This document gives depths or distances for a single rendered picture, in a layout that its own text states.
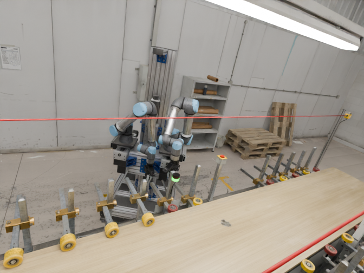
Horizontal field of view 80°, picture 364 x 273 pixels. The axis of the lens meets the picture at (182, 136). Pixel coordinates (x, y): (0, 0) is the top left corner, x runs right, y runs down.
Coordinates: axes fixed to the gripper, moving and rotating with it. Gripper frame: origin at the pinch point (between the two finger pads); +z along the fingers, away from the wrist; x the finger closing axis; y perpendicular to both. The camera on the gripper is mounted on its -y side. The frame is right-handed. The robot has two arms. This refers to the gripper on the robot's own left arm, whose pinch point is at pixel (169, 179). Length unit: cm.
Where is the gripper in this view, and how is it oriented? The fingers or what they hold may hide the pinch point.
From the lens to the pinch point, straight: 192.6
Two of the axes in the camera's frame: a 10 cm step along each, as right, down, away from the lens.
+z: -1.8, 9.0, 3.9
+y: 6.2, -2.0, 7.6
